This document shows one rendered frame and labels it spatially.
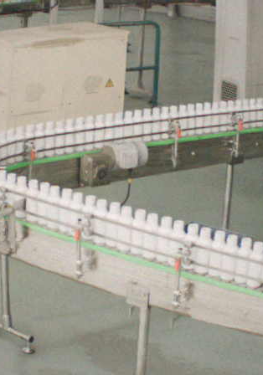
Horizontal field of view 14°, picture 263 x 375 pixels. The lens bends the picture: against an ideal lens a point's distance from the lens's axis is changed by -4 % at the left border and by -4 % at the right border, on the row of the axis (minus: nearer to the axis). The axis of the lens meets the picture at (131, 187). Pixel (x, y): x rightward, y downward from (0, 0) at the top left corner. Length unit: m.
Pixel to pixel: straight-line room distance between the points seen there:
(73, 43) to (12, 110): 0.70
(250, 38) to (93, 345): 4.88
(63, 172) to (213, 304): 1.65
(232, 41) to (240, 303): 6.25
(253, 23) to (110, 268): 5.91
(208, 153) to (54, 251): 1.81
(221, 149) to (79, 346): 1.39
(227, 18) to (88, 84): 2.27
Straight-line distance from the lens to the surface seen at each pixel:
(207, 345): 5.56
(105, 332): 5.66
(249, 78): 9.79
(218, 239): 3.81
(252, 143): 6.05
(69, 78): 7.93
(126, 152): 5.26
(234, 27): 9.80
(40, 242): 4.27
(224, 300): 3.82
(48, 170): 5.22
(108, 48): 8.09
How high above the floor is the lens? 2.45
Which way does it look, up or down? 18 degrees down
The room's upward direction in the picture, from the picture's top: 3 degrees clockwise
